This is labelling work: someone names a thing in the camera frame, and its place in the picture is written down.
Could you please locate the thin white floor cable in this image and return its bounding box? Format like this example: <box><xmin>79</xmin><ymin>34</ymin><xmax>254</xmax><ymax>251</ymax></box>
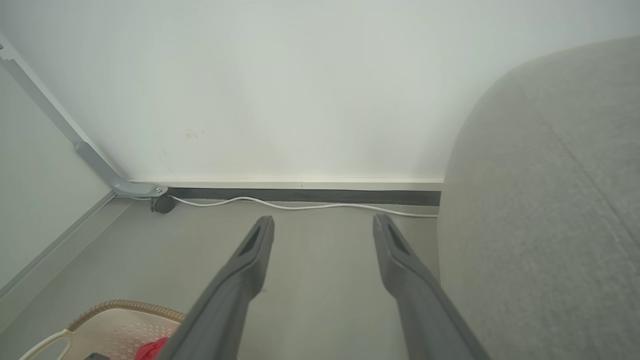
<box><xmin>131</xmin><ymin>196</ymin><xmax>440</xmax><ymax>219</ymax></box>

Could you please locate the grey fabric sofa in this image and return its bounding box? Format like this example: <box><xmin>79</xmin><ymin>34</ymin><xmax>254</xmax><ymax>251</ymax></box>
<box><xmin>437</xmin><ymin>36</ymin><xmax>640</xmax><ymax>360</ymax></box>

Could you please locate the red and white garment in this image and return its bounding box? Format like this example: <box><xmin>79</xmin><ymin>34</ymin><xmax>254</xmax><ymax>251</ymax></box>
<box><xmin>135</xmin><ymin>337</ymin><xmax>170</xmax><ymax>360</ymax></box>

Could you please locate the grey partition frame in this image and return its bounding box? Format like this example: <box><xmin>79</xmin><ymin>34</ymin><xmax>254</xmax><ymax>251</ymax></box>
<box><xmin>0</xmin><ymin>32</ymin><xmax>132</xmax><ymax>331</ymax></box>

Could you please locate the cream perforated laundry basket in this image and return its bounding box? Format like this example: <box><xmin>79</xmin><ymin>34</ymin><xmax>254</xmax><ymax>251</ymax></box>
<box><xmin>19</xmin><ymin>299</ymin><xmax>187</xmax><ymax>360</ymax></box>

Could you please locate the black caster wheel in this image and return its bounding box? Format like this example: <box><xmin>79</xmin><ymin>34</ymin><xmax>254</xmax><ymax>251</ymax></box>
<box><xmin>151</xmin><ymin>195</ymin><xmax>177</xmax><ymax>215</ymax></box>

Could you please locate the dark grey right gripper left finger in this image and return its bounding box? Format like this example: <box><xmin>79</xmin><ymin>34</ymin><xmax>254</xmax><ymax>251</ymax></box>
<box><xmin>157</xmin><ymin>216</ymin><xmax>275</xmax><ymax>360</ymax></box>

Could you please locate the grey metal bracket leg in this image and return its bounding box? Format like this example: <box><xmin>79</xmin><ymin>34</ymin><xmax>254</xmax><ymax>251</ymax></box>
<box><xmin>75</xmin><ymin>141</ymin><xmax>169</xmax><ymax>198</ymax></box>

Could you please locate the white baseboard strip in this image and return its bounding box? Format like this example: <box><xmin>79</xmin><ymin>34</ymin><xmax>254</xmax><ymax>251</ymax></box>
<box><xmin>127</xmin><ymin>177</ymin><xmax>445</xmax><ymax>192</ymax></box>

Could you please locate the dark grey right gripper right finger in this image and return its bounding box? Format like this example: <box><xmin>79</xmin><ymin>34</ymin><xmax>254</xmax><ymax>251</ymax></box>
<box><xmin>372</xmin><ymin>214</ymin><xmax>492</xmax><ymax>360</ymax></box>

